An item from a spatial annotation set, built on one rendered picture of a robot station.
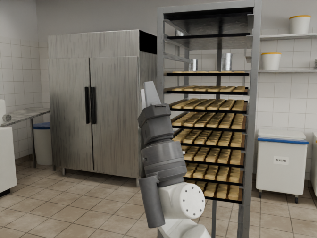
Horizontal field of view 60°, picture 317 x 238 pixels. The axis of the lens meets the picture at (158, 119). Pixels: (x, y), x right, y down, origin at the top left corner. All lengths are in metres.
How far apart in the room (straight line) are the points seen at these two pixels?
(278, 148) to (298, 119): 0.76
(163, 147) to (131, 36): 3.06
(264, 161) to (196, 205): 3.00
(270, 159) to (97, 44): 2.58
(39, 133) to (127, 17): 2.37
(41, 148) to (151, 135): 4.50
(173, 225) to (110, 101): 3.09
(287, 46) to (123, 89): 2.20
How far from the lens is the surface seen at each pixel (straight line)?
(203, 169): 1.60
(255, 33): 1.35
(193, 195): 0.55
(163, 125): 0.56
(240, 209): 1.64
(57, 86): 4.12
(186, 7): 1.41
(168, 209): 0.57
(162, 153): 0.55
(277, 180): 3.60
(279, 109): 4.07
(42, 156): 5.05
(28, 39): 5.44
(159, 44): 1.41
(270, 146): 3.48
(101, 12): 4.86
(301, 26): 3.84
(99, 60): 3.71
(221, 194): 1.51
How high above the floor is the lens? 1.49
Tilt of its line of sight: 9 degrees down
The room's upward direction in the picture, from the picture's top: straight up
